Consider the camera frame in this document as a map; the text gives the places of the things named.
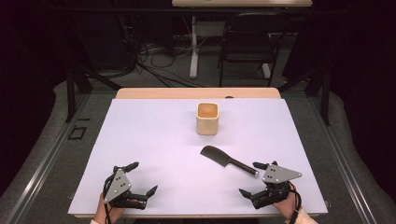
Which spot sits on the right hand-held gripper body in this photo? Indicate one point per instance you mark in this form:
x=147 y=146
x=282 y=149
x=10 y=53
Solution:
x=278 y=174

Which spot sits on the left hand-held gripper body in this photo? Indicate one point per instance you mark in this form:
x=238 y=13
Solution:
x=117 y=186

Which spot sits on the black wide-tooth comb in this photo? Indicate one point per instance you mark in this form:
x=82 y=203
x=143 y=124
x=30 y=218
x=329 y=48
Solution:
x=218 y=156

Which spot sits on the beige square cup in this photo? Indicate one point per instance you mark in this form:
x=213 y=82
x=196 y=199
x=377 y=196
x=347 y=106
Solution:
x=207 y=123

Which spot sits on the person's left hand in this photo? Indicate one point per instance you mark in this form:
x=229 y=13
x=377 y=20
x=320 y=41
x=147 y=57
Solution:
x=104 y=212

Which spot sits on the person's right hand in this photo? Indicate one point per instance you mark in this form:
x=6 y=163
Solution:
x=288 y=203

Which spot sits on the white table mat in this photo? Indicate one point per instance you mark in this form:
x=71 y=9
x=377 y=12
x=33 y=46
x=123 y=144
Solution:
x=155 y=140

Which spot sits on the wooden table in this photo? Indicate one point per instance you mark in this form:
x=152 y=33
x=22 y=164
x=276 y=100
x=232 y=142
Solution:
x=186 y=92

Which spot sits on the black metal stand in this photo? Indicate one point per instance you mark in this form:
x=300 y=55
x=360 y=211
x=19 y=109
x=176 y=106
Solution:
x=325 y=93
x=71 y=93

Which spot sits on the black folding chair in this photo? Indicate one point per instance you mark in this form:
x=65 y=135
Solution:
x=249 y=46

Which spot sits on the grey metal stand leg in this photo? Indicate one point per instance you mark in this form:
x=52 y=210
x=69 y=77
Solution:
x=193 y=62

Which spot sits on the dark curtain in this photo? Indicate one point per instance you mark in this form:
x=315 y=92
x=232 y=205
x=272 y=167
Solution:
x=367 y=77
x=25 y=77

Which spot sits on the metal floor rail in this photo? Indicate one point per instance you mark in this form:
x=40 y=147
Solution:
x=46 y=161
x=342 y=161

